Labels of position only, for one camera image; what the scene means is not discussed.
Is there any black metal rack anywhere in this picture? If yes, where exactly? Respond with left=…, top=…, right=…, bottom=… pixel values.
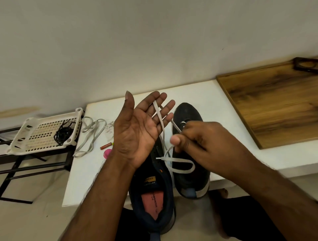
left=0, top=121, right=78, bottom=205

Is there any dark sneaker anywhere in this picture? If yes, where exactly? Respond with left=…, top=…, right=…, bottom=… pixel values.
left=128, top=139, right=177, bottom=241
left=170, top=102, right=211, bottom=200

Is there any grey shoelace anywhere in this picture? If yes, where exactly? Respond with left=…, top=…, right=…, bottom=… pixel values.
left=151, top=99, right=196, bottom=175

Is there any person's left hand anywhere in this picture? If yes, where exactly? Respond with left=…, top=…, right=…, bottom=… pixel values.
left=113, top=90, right=177, bottom=169

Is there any wooden board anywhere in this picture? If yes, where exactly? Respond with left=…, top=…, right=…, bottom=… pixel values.
left=216, top=60, right=318, bottom=150

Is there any person's right forearm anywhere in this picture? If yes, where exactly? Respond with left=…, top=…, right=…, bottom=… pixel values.
left=234, top=161, right=318, bottom=241

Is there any person's right hand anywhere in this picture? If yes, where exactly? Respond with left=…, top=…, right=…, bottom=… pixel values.
left=170, top=120, right=257, bottom=185

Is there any black shoelace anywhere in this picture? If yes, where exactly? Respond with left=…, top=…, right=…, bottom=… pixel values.
left=57, top=118, right=79, bottom=141
left=53, top=122, right=75, bottom=146

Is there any person's left forearm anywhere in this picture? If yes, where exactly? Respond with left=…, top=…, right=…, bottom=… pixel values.
left=59, top=151, right=145, bottom=241

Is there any white perforated plastic tray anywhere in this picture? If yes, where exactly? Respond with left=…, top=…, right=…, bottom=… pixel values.
left=6, top=107, right=84, bottom=156

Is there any grey shoelaces bundle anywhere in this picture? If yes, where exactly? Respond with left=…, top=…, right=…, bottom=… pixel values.
left=73, top=117, right=116, bottom=159

